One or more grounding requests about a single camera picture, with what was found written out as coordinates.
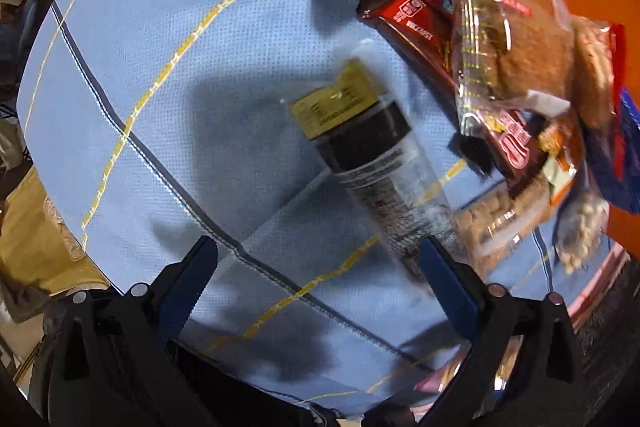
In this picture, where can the small blue snack packet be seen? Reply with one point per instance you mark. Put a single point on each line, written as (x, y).
(620, 167)

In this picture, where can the brown orange snack packet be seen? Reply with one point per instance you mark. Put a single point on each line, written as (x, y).
(560, 147)

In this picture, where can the clear brown bread bag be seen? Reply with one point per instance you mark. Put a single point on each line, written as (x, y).
(520, 52)

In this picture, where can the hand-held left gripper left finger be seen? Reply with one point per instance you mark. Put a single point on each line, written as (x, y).
(190, 287)

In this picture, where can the clear peanut packet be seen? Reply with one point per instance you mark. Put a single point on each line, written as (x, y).
(582, 227)

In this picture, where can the red-edged clear bread bag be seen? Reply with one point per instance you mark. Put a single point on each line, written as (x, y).
(595, 72)

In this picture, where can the tan cardboard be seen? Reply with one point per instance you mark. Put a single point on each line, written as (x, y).
(35, 232)

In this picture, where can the dark red snack packet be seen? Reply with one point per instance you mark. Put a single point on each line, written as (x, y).
(415, 37)
(517, 147)

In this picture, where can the light blue tablecloth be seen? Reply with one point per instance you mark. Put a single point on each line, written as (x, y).
(175, 57)

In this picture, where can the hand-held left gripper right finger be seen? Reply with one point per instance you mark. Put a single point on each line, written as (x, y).
(450, 292)

